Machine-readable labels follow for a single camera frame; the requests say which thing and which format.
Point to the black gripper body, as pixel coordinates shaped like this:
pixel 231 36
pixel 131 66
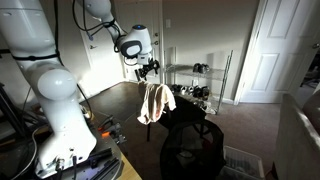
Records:
pixel 147 67

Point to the cream cloth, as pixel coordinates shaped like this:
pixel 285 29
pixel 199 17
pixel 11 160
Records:
pixel 154 101

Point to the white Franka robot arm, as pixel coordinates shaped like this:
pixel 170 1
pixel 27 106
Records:
pixel 60 110

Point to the black wooden chair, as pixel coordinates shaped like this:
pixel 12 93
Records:
pixel 186 111

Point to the black mesh hamper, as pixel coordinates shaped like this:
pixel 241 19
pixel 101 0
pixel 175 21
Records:
pixel 193 150

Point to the white sneaker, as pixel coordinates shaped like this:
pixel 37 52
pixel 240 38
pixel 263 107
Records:
pixel 186 90
pixel 206 106

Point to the black shoe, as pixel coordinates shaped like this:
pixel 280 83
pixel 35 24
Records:
pixel 204 68
pixel 196 67

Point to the white door with knobs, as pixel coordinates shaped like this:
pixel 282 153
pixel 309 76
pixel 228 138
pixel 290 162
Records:
pixel 156 20

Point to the black sneaker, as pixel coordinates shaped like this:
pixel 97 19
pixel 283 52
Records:
pixel 196 91
pixel 205 92

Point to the white panel door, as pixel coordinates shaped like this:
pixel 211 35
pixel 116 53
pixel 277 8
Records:
pixel 273 50

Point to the white plastic laundry basket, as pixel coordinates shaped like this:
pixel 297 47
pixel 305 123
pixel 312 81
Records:
pixel 243 163

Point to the black tripod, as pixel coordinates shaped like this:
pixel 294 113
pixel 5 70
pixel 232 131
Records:
pixel 10 110

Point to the white light switch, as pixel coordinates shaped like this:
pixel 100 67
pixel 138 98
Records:
pixel 168 23

